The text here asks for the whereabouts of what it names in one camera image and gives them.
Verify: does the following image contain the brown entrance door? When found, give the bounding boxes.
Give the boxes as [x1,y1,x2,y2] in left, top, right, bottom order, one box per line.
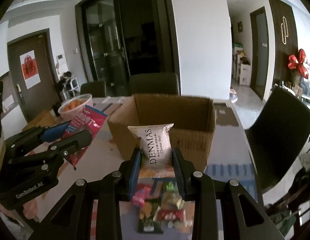
[7,29,61,122]

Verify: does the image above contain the dark green snack packet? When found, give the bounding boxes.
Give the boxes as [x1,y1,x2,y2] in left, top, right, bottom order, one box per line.
[137,212,164,234]

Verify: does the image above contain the brown cardboard box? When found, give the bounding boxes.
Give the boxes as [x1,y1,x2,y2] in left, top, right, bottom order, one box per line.
[108,94,216,172]

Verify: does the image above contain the patterned table mat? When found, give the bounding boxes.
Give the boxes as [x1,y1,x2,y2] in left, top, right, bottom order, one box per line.
[24,96,258,240]

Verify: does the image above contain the black chair far left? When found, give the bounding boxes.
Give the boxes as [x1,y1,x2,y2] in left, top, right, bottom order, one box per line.
[80,80,107,98]

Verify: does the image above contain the black chair behind box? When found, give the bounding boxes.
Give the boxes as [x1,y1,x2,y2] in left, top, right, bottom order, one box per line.
[129,72,180,95]

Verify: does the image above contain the black chair right side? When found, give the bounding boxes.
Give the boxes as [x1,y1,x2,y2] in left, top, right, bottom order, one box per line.
[245,87,310,193]

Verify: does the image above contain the red fu character poster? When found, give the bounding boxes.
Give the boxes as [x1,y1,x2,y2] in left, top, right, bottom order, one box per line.
[20,50,41,89]

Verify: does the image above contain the yellow orange snack bag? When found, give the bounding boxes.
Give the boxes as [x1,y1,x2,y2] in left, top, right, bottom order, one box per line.
[139,199,161,220]

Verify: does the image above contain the red foil balloon bouquet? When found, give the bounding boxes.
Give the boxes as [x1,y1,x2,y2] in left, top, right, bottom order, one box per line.
[288,49,309,80]

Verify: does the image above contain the pink snack packet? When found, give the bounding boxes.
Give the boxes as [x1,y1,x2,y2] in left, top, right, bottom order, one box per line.
[131,184,152,207]

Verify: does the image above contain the white shelf unit hallway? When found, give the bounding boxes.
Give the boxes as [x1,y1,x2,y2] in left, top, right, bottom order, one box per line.
[232,43,252,86]

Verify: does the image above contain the red white snack packet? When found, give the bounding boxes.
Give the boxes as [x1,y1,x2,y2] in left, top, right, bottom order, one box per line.
[154,209,186,222]

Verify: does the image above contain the beige cheese ball bag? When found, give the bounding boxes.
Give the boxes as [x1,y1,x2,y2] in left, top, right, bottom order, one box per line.
[128,124,174,167]

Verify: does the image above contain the pink plastic fruit basket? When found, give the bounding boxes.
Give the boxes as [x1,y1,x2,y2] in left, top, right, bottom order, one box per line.
[58,94,93,121]

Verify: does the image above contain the green wrapped candy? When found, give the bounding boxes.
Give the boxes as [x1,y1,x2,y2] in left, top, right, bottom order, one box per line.
[164,181,176,192]

